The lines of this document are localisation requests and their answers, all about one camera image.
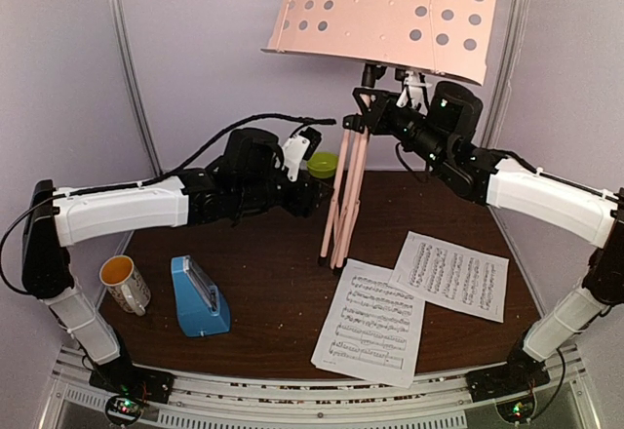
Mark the pink perforated music stand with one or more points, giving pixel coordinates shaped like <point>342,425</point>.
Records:
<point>447,38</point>

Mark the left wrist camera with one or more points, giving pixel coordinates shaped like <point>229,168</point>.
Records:
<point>296,149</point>

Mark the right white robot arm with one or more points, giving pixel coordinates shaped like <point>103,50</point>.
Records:
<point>442,134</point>

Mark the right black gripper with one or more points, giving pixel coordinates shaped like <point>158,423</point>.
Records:
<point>374,118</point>

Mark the sheet music page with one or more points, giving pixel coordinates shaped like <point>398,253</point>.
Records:
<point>372,331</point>
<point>451,276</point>

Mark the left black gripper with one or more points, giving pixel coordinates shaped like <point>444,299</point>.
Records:
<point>306,200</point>

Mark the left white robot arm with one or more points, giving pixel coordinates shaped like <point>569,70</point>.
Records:
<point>255,174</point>

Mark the patterned ceramic mug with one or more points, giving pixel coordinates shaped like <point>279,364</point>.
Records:
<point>125,284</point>

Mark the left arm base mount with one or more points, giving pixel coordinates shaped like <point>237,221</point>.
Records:
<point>132,388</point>

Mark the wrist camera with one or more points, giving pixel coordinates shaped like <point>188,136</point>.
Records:
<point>296,149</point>
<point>414,92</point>

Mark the aluminium front rail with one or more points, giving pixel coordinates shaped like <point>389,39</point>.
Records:
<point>435,400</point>

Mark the green plastic bowl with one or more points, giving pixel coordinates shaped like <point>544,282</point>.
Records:
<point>322,165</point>

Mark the blue metronome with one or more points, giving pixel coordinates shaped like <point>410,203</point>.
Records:
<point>201,308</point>

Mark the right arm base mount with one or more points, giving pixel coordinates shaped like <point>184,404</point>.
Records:
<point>511,384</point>

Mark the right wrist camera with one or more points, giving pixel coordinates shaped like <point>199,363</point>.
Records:
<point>414,92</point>

